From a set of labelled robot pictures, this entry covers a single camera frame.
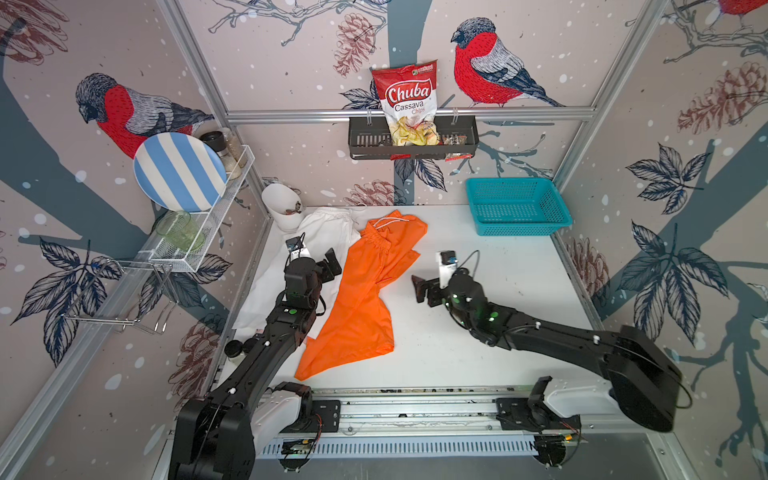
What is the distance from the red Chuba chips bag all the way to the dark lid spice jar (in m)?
0.46

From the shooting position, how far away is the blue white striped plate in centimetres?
68

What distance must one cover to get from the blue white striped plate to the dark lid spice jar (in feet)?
0.04

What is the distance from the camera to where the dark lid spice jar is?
32.0 inches

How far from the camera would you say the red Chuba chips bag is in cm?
80
